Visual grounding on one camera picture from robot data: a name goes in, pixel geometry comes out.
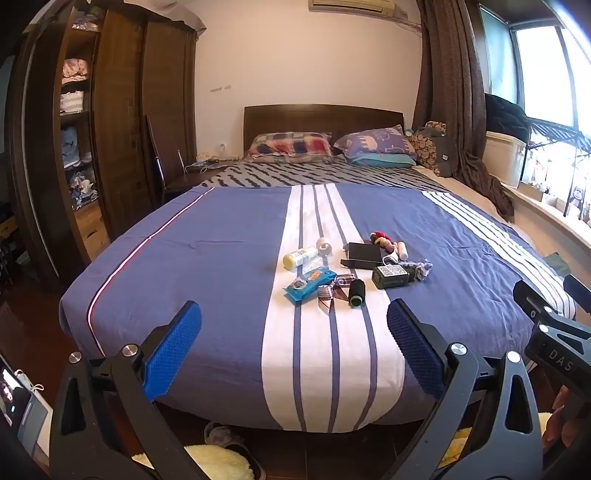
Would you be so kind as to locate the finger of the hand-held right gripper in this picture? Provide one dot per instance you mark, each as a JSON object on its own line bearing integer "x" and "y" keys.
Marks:
{"x": 531, "y": 300}
{"x": 578, "y": 293}

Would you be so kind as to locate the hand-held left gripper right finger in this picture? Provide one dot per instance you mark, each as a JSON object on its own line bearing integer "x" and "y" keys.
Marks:
{"x": 413, "y": 346}

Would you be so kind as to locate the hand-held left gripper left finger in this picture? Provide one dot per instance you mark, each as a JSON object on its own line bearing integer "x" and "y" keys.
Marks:
{"x": 173, "y": 350}

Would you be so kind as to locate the dark green box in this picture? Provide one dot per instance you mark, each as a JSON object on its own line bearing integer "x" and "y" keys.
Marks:
{"x": 390, "y": 277}

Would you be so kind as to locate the blue white sock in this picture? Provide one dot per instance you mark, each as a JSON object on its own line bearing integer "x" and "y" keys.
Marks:
{"x": 422, "y": 270}

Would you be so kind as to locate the black thread spool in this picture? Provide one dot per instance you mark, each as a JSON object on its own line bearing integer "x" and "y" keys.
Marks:
{"x": 357, "y": 293}

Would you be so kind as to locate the small bottle with yellow cap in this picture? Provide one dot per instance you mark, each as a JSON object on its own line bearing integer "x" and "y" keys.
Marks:
{"x": 401, "y": 251}

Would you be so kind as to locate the checked ribbon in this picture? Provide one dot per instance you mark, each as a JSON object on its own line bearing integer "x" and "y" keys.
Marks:
{"x": 333, "y": 291}

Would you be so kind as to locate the blue wipes packet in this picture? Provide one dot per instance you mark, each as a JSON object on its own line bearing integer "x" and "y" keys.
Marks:
{"x": 307, "y": 287}

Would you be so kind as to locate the person's right hand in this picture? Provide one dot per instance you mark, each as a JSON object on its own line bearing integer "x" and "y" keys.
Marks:
{"x": 556, "y": 422}

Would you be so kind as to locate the dark green cloth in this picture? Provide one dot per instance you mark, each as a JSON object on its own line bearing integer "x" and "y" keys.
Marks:
{"x": 557, "y": 265}

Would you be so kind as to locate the blue white striped blanket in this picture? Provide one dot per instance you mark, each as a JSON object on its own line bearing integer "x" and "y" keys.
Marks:
{"x": 184, "y": 258}

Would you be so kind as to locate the brown monkey plush toy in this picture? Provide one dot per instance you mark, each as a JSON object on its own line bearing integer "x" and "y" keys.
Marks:
{"x": 577, "y": 196}

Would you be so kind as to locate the grey slipper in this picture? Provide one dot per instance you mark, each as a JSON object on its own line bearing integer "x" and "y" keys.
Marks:
{"x": 224, "y": 436}

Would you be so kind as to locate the black flat box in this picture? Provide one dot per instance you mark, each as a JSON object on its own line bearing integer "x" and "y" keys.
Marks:
{"x": 364, "y": 254}

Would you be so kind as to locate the red knitted toy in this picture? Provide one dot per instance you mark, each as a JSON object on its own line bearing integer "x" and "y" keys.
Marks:
{"x": 381, "y": 239}

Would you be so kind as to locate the tape roll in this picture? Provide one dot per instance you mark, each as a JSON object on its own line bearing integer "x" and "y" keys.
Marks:
{"x": 324, "y": 247}

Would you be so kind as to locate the white bottle with yellow cap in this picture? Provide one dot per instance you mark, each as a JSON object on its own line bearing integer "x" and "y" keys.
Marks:
{"x": 300, "y": 258}

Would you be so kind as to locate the white storage box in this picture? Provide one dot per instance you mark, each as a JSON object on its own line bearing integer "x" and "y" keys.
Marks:
{"x": 503, "y": 159}

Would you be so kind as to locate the black metal rack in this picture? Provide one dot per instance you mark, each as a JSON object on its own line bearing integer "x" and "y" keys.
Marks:
{"x": 558, "y": 131}

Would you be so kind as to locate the dark chair with metal legs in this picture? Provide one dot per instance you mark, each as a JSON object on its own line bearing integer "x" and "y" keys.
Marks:
{"x": 178, "y": 182}

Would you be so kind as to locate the brown patterned cushion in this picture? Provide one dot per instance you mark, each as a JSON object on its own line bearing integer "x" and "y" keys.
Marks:
{"x": 427, "y": 145}

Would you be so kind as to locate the black jacket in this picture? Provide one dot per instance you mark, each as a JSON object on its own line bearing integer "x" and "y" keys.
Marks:
{"x": 505, "y": 115}

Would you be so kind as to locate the teal pillow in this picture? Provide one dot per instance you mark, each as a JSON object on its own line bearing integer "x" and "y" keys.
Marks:
{"x": 385, "y": 160}

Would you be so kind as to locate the zebra striped duvet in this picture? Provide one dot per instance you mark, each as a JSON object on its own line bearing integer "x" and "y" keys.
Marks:
{"x": 323, "y": 176}

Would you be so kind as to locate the purple elephant print pillow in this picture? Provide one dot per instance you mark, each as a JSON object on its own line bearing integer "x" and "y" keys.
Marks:
{"x": 378, "y": 141}

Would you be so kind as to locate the brown curtain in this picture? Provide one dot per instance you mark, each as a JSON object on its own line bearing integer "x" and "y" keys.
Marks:
{"x": 450, "y": 92}

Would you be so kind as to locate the light blue folded clothes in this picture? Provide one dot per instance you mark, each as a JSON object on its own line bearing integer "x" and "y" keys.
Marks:
{"x": 73, "y": 147}

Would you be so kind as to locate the plaid pillow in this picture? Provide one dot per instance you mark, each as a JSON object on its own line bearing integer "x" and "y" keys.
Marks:
{"x": 291, "y": 145}

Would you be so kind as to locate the dark wooden wardrobe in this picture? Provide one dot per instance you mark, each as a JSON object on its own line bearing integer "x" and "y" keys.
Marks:
{"x": 122, "y": 115}

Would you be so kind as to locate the dark wooden headboard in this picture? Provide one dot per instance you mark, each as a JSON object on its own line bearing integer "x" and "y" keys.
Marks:
{"x": 323, "y": 121}

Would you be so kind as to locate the grey roller blind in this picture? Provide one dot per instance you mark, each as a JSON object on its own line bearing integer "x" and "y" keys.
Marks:
{"x": 496, "y": 50}

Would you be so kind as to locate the white folded clothes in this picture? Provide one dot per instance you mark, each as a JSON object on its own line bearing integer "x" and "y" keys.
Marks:
{"x": 71, "y": 101}

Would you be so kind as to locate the pink folded clothes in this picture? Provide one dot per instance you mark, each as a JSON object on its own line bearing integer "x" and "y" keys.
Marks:
{"x": 75, "y": 69}

